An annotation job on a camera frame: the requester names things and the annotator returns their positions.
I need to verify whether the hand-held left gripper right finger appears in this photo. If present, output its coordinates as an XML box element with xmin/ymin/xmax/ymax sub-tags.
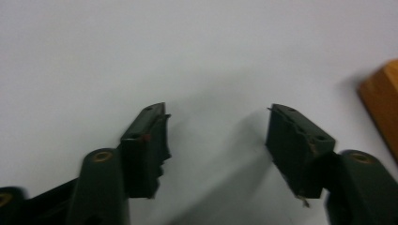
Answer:
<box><xmin>265</xmin><ymin>103</ymin><xmax>337</xmax><ymax>208</ymax></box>

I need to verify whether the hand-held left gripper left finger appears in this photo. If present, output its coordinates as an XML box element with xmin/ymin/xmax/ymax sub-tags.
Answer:
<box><xmin>119</xmin><ymin>101</ymin><xmax>173</xmax><ymax>200</ymax></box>

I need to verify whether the orange rectangular box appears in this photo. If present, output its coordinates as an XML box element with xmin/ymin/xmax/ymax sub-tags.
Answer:
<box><xmin>357</xmin><ymin>58</ymin><xmax>398</xmax><ymax>163</ymax></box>

